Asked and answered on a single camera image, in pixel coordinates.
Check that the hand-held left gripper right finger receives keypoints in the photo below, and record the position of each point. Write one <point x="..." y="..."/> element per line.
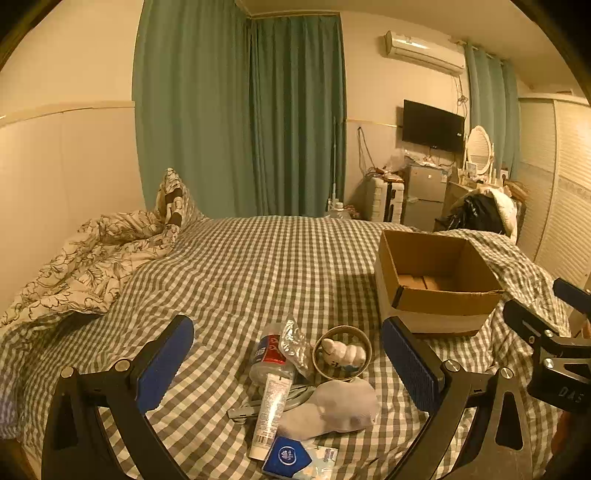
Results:
<point x="408" y="364"/>

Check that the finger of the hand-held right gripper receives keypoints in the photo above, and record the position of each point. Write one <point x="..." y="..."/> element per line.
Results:
<point x="575" y="295"/>
<point x="531" y="323"/>

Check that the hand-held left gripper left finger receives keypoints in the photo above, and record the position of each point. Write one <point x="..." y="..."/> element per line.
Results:
<point x="161" y="364"/>

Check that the white plush toy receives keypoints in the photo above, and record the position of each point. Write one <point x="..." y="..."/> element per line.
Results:
<point x="344" y="354"/>

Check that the brown cardboard box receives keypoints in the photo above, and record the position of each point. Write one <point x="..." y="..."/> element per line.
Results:
<point x="438" y="302"/>

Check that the white sock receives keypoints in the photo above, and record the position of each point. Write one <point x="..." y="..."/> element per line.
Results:
<point x="332" y="406"/>

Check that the clear plastic bottle red label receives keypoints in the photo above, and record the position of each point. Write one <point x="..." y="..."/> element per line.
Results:
<point x="267" y="357"/>

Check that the silver foil packet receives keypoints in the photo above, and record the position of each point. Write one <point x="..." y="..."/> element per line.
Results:
<point x="294" y="346"/>

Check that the white cream tube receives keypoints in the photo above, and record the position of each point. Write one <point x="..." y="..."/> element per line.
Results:
<point x="270" y="415"/>

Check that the blue tissue packet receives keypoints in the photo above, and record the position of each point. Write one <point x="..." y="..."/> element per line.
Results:
<point x="286" y="457"/>

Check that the white louvred wardrobe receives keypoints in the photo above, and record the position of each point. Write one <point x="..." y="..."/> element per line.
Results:
<point x="563" y="184"/>

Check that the white coat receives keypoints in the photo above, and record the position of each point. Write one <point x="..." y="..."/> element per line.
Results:
<point x="505" y="207"/>

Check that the black jacket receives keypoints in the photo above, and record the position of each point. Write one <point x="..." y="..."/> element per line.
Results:
<point x="471" y="214"/>

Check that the floral white quilt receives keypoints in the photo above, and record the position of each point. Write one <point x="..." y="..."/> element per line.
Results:
<point x="92" y="258"/>

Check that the checked bed sheet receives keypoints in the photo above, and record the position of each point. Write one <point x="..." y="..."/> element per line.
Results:
<point x="277" y="277"/>

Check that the dressing table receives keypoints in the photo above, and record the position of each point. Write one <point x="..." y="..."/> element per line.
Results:
<point x="457" y="196"/>

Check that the grey small fridge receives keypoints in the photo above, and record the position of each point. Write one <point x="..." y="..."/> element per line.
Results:
<point x="425" y="196"/>

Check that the white suitcase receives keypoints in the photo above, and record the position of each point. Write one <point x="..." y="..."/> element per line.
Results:
<point x="381" y="201"/>

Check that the brown patterned pillow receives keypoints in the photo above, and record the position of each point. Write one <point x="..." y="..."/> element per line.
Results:
<point x="178" y="198"/>

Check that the clear water jug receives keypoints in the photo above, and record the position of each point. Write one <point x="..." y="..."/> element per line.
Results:
<point x="338" y="212"/>

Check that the white oval mirror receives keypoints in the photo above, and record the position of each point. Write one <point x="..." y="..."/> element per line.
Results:
<point x="479" y="150"/>

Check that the clear plastic bag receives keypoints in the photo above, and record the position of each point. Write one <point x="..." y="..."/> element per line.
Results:
<point x="397" y="161"/>

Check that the thin metal pole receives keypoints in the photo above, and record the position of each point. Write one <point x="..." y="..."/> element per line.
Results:
<point x="333" y="161"/>

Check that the green curtain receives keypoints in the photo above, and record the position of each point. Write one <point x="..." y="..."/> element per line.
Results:
<point x="194" y="106"/>
<point x="300" y="115"/>
<point x="489" y="92"/>

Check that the white air conditioner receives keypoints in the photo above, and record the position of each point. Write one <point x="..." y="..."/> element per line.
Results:
<point x="422" y="50"/>

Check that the black wall television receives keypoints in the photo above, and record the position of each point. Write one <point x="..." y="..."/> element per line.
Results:
<point x="431" y="125"/>

